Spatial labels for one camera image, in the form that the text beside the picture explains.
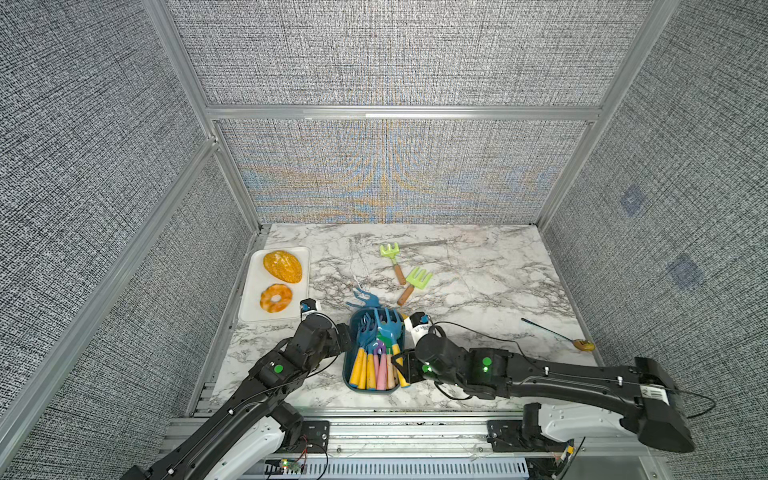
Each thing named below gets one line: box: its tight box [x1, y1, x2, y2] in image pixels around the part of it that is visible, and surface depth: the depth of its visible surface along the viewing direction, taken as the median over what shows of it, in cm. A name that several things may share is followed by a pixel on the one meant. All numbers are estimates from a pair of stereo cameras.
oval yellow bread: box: [263, 250, 303, 284], surface depth 105 cm
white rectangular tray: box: [238, 246, 311, 322], surface depth 104 cm
